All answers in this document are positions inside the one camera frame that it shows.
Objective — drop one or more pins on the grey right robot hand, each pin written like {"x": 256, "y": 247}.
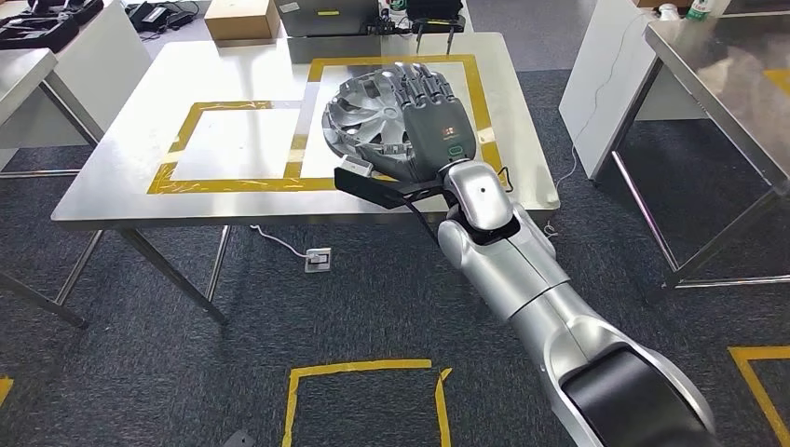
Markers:
{"x": 441, "y": 136}

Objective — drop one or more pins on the silver wheel hubcap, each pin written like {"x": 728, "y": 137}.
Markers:
{"x": 364, "y": 117}

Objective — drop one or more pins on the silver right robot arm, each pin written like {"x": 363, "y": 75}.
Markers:
{"x": 524, "y": 271}

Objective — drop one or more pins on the steel workbench table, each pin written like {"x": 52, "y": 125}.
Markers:
{"x": 728, "y": 74}
{"x": 247, "y": 203}
{"x": 24, "y": 68}

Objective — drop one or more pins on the black device with legs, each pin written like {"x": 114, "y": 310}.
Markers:
{"x": 435, "y": 9}

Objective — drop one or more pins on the grey metal case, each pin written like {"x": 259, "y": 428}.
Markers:
{"x": 327, "y": 21}

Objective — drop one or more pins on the white partition panel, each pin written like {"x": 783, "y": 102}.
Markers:
{"x": 605, "y": 74}
{"x": 105, "y": 74}

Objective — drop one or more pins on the white floor socket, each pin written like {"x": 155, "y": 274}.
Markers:
{"x": 318, "y": 260}

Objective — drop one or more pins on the brown cardboard box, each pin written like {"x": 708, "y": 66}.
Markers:
{"x": 241, "y": 18}

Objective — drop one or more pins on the bottle with green label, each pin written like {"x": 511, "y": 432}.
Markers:
{"x": 700, "y": 9}

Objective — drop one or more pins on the yellow table tape rectangle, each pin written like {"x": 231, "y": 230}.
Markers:
{"x": 779, "y": 80}

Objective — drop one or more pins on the black flat plate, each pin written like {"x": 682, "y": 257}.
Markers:
{"x": 237, "y": 439}

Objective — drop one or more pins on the black equipment case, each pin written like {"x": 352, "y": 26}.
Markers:
{"x": 37, "y": 34}
{"x": 74, "y": 9}

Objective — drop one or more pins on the black camera bracket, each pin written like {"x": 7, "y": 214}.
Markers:
{"x": 370, "y": 188}

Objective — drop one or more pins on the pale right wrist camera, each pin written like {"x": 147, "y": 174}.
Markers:
{"x": 356, "y": 166}

